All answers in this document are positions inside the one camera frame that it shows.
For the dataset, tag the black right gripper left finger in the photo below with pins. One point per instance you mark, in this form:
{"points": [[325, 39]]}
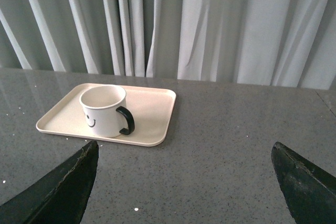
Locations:
{"points": [[61, 196]]}

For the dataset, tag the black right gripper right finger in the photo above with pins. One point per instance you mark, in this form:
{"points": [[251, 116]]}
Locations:
{"points": [[309, 191]]}

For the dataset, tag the white smiley mug black handle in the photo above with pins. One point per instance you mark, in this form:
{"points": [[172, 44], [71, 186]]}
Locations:
{"points": [[106, 111]]}

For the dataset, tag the pale pink rectangular tray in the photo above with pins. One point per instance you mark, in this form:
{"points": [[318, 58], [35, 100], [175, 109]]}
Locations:
{"points": [[151, 108]]}

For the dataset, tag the grey-white pleated curtain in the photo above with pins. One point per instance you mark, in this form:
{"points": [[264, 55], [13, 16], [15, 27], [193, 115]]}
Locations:
{"points": [[288, 43]]}

